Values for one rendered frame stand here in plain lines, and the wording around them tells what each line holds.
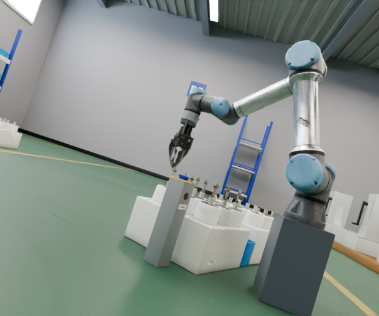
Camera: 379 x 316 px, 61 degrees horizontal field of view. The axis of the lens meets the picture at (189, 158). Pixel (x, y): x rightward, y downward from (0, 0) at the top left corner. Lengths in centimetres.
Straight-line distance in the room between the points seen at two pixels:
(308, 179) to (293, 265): 31
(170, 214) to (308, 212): 48
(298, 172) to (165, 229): 49
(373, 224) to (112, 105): 620
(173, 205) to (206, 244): 19
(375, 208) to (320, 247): 321
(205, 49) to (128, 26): 206
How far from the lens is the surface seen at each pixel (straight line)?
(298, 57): 123
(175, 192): 113
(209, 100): 135
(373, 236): 441
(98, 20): 916
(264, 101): 140
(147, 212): 137
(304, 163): 109
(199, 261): 122
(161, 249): 115
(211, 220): 126
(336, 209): 570
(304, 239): 120
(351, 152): 819
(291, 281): 122
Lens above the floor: 34
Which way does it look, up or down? 3 degrees up
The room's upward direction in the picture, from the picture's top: 18 degrees clockwise
